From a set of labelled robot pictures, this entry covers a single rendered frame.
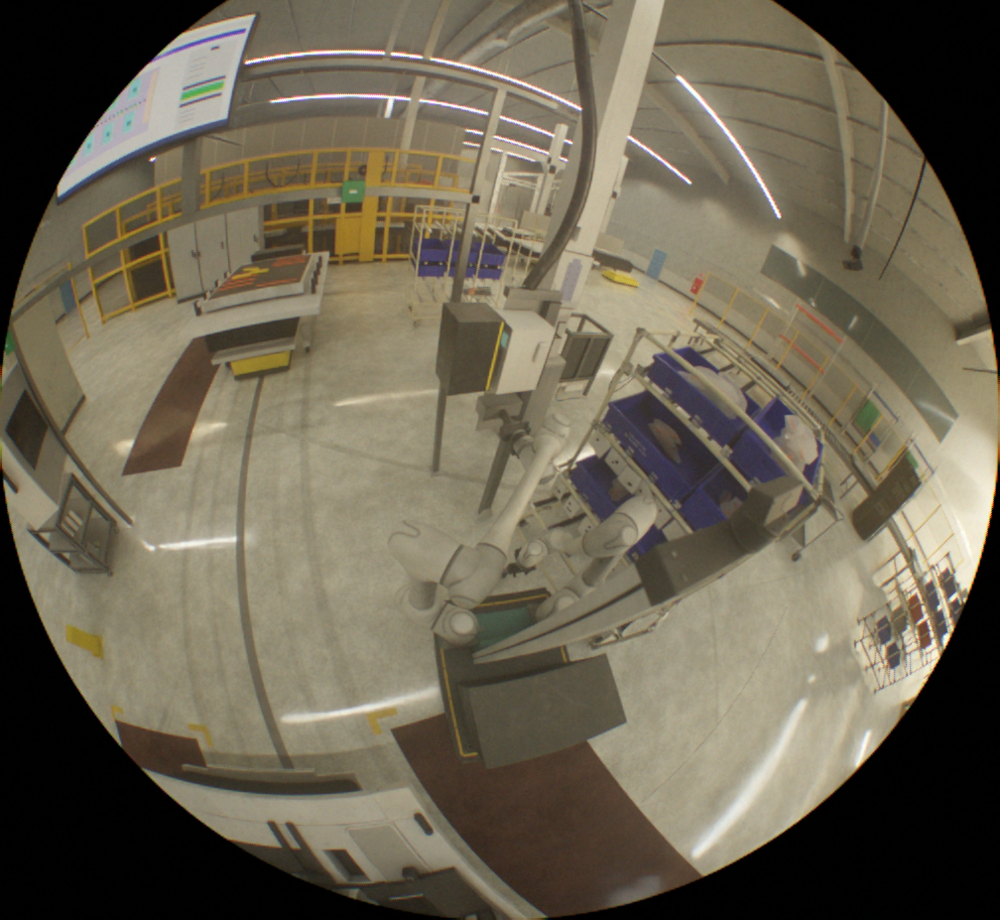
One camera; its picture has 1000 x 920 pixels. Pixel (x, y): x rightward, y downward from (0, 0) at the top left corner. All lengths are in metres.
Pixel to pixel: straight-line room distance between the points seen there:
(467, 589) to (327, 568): 1.54
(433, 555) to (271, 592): 1.68
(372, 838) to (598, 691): 1.04
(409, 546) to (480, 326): 0.68
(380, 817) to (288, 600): 1.47
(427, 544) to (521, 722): 0.76
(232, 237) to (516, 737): 8.17
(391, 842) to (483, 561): 1.17
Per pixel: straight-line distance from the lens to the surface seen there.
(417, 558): 0.82
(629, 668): 2.43
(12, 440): 2.60
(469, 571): 0.80
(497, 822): 2.33
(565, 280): 2.22
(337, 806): 1.38
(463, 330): 0.96
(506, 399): 1.40
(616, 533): 1.00
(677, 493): 1.56
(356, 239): 8.25
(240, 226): 7.72
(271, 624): 2.27
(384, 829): 1.38
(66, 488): 3.19
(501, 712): 1.21
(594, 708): 1.34
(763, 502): 0.37
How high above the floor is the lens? 2.02
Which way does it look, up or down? 41 degrees down
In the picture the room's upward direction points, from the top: 16 degrees clockwise
